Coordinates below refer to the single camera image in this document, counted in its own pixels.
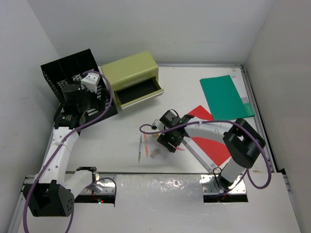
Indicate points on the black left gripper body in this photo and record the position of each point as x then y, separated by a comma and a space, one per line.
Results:
89, 100

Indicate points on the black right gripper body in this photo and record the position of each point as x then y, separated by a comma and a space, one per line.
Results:
170, 137

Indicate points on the beige eraser stick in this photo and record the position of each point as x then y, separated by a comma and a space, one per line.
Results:
154, 153

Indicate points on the olive green drawer cabinet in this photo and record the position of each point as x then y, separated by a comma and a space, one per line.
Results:
133, 79

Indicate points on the orange pen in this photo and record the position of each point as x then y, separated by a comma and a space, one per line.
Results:
146, 145

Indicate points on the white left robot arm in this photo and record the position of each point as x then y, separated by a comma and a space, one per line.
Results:
51, 194

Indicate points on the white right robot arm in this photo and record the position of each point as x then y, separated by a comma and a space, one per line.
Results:
243, 143

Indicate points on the red file folder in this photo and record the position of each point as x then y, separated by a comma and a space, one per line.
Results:
214, 154

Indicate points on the green clip folder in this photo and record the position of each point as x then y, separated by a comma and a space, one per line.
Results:
226, 98

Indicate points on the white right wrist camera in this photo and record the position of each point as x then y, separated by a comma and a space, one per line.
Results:
158, 126

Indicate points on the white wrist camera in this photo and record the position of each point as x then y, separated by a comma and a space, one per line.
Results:
91, 81
158, 126

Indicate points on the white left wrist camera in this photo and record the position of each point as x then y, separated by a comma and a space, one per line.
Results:
91, 81

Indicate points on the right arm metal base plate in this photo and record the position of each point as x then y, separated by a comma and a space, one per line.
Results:
211, 186

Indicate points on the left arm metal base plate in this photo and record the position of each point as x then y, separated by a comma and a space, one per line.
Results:
102, 184

